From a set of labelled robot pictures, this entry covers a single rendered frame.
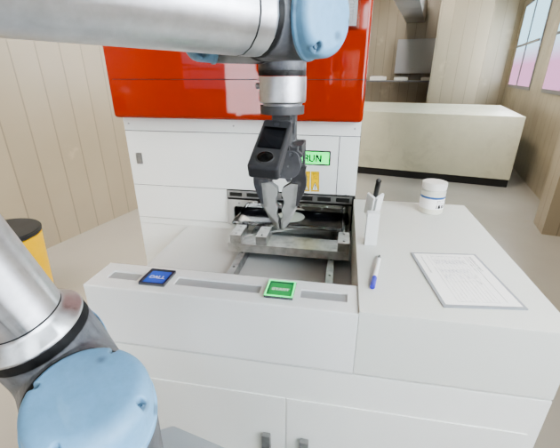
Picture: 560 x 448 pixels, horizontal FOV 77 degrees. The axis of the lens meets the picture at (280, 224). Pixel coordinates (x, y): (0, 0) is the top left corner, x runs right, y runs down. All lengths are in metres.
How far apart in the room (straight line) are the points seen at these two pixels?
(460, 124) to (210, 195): 4.29
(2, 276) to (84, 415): 0.16
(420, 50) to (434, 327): 8.10
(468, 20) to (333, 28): 7.26
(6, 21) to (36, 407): 0.31
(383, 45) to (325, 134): 7.88
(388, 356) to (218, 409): 0.40
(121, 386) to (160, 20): 0.33
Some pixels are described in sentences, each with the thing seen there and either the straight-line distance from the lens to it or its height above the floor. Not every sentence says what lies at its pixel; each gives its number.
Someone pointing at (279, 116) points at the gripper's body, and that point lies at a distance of 0.59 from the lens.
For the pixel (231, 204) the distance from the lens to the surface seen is 1.28.
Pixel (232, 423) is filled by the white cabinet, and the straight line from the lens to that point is 0.92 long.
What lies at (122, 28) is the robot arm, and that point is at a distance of 0.31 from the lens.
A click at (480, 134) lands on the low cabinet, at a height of 0.65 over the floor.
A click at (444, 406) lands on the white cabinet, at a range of 0.82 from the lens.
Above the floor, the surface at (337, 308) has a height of 0.96.
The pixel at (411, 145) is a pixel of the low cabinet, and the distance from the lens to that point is 5.26.
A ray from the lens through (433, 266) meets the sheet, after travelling 0.84.
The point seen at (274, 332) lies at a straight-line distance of 0.71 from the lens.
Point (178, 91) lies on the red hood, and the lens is 1.22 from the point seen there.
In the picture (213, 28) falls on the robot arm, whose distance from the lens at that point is 0.34.
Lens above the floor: 1.35
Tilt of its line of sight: 23 degrees down
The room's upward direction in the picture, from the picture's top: straight up
